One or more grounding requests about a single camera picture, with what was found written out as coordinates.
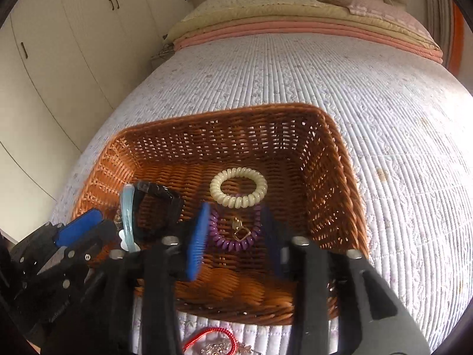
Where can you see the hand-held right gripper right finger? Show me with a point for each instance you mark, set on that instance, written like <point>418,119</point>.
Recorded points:
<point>274,244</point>

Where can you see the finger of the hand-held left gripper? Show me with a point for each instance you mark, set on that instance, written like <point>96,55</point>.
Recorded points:
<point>79,225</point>
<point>100,235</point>

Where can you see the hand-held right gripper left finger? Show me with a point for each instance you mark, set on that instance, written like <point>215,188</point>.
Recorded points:
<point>197,238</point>

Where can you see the black sunglasses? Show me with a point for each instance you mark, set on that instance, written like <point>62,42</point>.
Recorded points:
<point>166,199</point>

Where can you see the brown wicker basket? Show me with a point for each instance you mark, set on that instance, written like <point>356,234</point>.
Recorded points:
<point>258,144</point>

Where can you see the gold charm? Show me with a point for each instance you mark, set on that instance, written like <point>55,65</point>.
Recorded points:
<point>240,233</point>

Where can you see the white quilted bedspread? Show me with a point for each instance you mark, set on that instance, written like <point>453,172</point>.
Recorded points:
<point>295,74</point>

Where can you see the white wardrobe doors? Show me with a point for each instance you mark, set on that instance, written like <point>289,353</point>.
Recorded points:
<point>55,44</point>

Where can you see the pink folded blanket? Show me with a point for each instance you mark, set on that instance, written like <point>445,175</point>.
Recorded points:
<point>295,29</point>

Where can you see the pink checked pillow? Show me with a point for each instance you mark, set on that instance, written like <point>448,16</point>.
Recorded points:
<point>377,7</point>

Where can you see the striped curtain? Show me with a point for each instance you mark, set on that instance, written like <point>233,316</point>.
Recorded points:
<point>449,26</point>

